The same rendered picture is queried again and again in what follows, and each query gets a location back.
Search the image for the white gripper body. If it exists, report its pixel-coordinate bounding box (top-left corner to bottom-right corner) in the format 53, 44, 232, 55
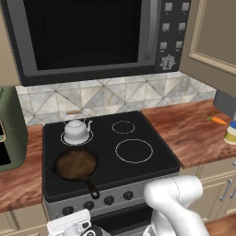
46, 208, 92, 236

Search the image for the black stove knob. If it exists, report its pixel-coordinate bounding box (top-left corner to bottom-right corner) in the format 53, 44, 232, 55
83, 200, 96, 212
103, 195, 115, 207
62, 206, 75, 217
123, 190, 135, 201

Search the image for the beige base cabinet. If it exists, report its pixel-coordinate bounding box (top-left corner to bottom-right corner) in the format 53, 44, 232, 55
0, 203, 50, 236

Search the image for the dark cast iron pan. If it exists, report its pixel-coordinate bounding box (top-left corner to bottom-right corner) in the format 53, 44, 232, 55
53, 148, 101, 200

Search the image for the black stove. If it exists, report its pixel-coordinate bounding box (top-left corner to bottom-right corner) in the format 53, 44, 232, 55
41, 110, 182, 236

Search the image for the beige base cabinet door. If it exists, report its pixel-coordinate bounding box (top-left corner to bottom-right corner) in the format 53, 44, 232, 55
196, 176, 236, 223

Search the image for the black oven door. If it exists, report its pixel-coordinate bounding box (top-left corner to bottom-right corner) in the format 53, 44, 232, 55
90, 202, 155, 236

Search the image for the white kettle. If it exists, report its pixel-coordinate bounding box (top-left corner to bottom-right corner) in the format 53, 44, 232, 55
62, 110, 94, 145

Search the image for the green toaster oven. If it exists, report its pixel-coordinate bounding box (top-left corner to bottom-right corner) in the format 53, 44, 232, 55
0, 87, 29, 172

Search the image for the beige drawer front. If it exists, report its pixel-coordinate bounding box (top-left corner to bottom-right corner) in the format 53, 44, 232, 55
197, 157, 236, 183

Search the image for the orange carrot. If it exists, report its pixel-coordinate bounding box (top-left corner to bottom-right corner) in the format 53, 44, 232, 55
206, 115, 229, 125

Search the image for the pale jar with blue lid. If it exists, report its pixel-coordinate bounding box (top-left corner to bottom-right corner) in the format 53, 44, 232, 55
223, 121, 236, 146

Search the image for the round microwave dial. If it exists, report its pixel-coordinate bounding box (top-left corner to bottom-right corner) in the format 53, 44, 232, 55
161, 55, 176, 71

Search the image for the black microwave oven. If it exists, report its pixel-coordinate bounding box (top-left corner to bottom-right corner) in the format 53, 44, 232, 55
1, 0, 193, 88

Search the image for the dark grey appliance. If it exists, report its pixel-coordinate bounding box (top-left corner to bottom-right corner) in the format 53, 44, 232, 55
213, 89, 236, 120

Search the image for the beige wall cabinet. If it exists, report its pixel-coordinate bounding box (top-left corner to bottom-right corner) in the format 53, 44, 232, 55
0, 8, 22, 88

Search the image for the grey wall socket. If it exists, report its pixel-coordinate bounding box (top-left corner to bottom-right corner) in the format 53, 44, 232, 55
181, 76, 191, 93

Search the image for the grey microwave door handle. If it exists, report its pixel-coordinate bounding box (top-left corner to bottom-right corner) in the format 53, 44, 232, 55
143, 0, 159, 60

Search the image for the beige wall cabinet door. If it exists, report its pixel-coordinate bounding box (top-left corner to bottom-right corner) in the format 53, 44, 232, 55
179, 0, 236, 100

